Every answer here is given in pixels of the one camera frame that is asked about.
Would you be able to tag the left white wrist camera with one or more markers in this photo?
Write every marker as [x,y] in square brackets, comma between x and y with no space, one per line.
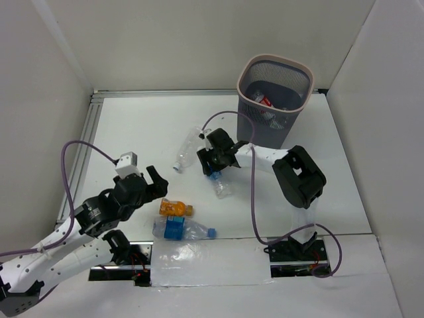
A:
[127,165]

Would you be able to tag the crushed bottle blue label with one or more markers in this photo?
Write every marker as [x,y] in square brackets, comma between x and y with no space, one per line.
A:
[181,228]

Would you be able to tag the small orange juice bottle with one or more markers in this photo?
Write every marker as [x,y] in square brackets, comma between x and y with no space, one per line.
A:
[175,208]

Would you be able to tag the aluminium frame rail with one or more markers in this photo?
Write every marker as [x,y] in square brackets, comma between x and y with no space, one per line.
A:
[154,126]

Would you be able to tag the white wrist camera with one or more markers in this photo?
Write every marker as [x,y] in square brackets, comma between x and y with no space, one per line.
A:
[203,137]
[127,165]

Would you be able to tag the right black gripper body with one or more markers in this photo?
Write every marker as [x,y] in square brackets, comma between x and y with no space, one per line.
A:
[217,159]

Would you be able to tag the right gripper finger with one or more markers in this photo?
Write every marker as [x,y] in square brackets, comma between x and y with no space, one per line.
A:
[204,156]
[227,161]

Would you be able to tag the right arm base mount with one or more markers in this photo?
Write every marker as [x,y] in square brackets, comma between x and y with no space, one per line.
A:
[287,260]

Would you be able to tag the blue label water bottle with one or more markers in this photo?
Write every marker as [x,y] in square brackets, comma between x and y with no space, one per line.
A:
[221,186]

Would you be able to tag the grey mesh waste bin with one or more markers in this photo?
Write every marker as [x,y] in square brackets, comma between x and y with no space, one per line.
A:
[286,83]

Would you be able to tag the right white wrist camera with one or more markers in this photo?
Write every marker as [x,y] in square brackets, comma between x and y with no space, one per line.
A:
[203,137]

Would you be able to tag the clear unlabelled plastic bottle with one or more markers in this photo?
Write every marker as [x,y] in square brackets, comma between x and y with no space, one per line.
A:
[187,153]

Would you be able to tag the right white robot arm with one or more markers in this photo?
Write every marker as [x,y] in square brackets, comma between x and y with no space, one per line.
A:
[298,176]

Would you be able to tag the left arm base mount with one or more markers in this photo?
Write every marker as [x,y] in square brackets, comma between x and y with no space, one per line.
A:
[135,269]

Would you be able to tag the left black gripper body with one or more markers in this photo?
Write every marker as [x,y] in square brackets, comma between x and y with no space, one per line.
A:
[146,189]

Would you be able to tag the clear bottle green label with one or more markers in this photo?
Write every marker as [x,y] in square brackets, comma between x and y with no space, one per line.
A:
[275,121]

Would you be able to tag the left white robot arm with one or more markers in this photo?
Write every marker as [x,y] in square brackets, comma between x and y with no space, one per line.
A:
[90,238]

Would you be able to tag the silver tape sheet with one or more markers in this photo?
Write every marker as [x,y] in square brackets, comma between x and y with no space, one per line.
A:
[219,262]

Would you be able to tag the red label water bottle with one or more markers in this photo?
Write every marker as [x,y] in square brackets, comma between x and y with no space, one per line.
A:
[260,98]

